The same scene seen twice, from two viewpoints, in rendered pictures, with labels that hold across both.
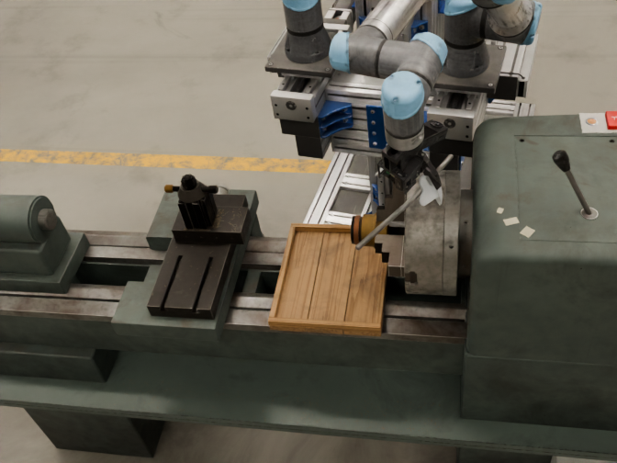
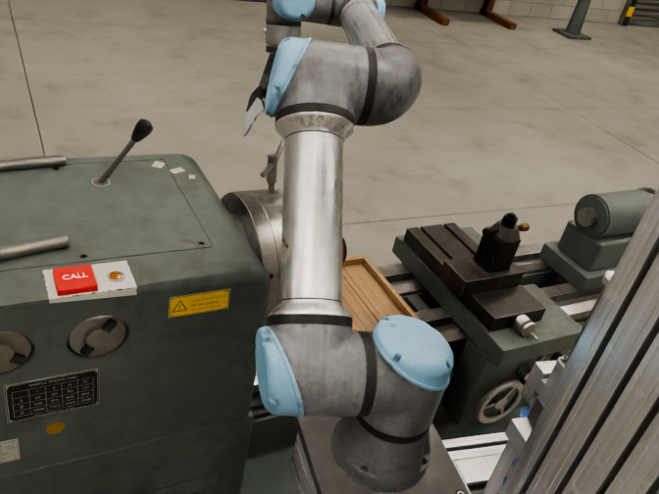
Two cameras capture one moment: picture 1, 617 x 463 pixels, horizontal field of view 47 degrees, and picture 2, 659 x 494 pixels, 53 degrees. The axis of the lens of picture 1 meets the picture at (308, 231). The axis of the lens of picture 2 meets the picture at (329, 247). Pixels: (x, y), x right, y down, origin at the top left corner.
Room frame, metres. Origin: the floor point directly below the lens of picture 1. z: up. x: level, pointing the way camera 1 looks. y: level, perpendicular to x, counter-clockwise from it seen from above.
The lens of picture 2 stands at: (2.12, -1.18, 1.95)
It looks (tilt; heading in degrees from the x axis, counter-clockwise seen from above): 33 degrees down; 130
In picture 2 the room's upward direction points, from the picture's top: 13 degrees clockwise
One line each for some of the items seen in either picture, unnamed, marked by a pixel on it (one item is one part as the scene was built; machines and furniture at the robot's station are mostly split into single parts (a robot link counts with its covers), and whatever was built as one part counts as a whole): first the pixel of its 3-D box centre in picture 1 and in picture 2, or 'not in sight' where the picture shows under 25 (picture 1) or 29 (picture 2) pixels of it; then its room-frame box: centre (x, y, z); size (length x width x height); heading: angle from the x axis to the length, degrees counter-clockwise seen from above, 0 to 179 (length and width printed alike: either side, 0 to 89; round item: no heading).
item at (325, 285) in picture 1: (332, 276); (348, 306); (1.28, -0.05, 0.89); 0.36 x 0.30 x 0.04; 163
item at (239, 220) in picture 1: (211, 224); (481, 272); (1.46, 0.27, 1.00); 0.20 x 0.10 x 0.05; 73
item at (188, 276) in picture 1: (200, 252); (470, 271); (1.40, 0.31, 0.95); 0.43 x 0.18 x 0.04; 163
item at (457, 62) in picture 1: (464, 49); (386, 427); (1.78, -0.55, 1.21); 0.15 x 0.15 x 0.10
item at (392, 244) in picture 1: (396, 257); not in sight; (1.14, -0.20, 1.08); 0.12 x 0.11 x 0.05; 163
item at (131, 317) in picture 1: (190, 257); (482, 288); (1.44, 0.36, 0.90); 0.53 x 0.30 x 0.06; 163
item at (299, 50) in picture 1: (306, 36); not in sight; (2.00, -0.10, 1.21); 0.15 x 0.15 x 0.10
